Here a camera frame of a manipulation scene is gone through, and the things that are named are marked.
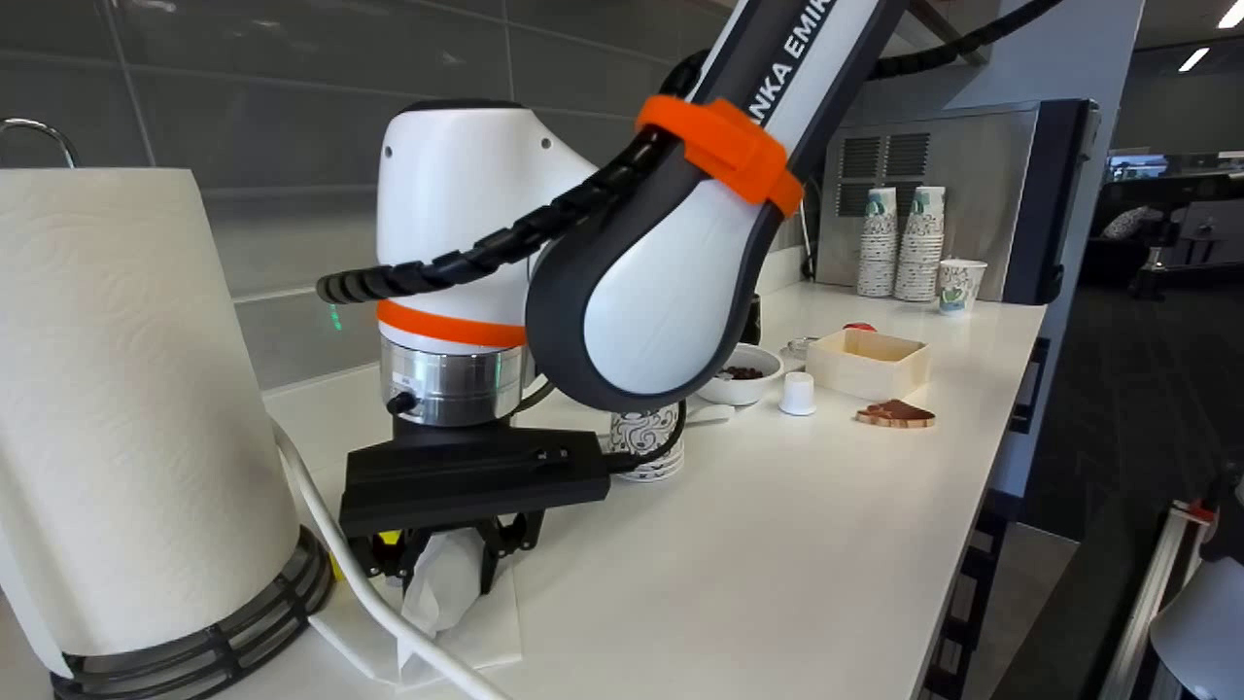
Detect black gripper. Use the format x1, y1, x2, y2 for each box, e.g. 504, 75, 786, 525
351, 510, 544, 596

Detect white napkin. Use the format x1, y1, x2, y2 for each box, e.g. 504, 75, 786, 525
400, 527, 484, 632

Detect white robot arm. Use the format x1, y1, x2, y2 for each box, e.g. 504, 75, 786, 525
317, 0, 906, 579

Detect patterned paper cup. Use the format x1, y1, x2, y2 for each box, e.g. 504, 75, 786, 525
606, 403, 685, 483

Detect black paper towel holder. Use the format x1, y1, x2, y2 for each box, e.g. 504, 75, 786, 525
49, 533, 334, 700

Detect white paper towel roll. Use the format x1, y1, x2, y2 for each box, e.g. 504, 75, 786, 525
0, 168, 299, 678

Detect white bowl with beans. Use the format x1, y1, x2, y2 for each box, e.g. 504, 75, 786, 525
701, 341, 786, 409

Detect small white cap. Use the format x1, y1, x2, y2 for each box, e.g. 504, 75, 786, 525
779, 374, 817, 415

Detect wooden tray box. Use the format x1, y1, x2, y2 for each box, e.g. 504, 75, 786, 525
806, 330, 929, 402

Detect brown snack piece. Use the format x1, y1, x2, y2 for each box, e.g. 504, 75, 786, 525
852, 402, 938, 428

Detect left stacked paper cups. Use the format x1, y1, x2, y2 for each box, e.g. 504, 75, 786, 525
856, 188, 896, 298

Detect stacked paper cups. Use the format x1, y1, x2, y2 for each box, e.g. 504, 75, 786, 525
856, 188, 896, 298
895, 181, 946, 302

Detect right stacked paper cups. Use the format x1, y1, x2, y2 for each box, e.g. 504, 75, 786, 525
895, 181, 946, 302

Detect single green paper cup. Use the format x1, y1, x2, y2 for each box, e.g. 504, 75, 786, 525
938, 255, 986, 311

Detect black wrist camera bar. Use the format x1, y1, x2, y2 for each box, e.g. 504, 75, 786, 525
338, 428, 609, 535

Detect white power cable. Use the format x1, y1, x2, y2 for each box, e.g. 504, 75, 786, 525
269, 418, 522, 700

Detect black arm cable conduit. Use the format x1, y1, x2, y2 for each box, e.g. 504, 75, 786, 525
312, 0, 1064, 306

